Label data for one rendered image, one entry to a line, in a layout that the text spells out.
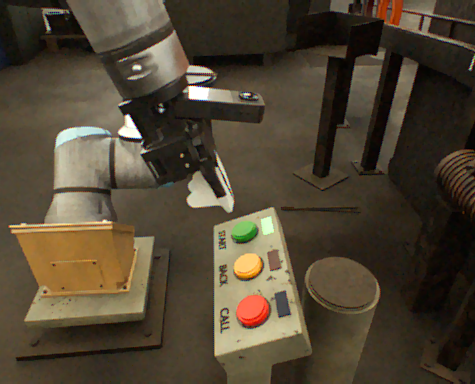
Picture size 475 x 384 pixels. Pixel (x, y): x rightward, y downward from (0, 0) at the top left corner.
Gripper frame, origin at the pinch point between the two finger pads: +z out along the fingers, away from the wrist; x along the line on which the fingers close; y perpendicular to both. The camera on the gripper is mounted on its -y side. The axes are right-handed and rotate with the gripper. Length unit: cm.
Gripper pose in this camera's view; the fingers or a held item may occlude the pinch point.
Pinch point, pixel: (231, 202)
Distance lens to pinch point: 55.4
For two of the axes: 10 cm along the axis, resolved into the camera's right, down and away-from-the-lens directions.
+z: 3.4, 7.6, 5.5
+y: -9.4, 3.1, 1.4
